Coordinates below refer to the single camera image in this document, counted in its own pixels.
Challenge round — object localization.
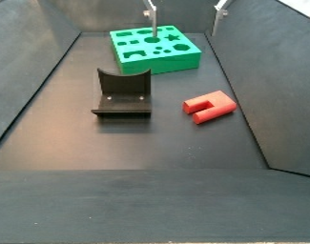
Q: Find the red square-circle object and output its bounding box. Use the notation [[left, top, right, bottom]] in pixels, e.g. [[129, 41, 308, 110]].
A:
[[183, 91, 237, 125]]

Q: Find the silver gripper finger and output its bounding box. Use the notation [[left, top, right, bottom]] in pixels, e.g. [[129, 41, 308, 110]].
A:
[[141, 0, 156, 36], [211, 0, 232, 36]]

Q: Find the black fixture bracket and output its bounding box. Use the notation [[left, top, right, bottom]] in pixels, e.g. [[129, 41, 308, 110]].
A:
[[92, 69, 152, 115]]

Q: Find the green shape-sorter block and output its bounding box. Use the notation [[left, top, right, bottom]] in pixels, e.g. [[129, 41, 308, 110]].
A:
[[109, 26, 201, 74]]

